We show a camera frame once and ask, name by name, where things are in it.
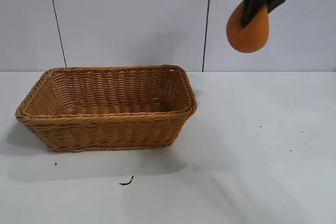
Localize brown woven wicker basket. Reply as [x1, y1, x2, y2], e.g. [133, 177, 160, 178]
[15, 64, 198, 153]

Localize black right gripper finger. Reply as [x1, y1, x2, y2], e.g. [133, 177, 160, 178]
[240, 0, 266, 28]
[267, 0, 288, 15]

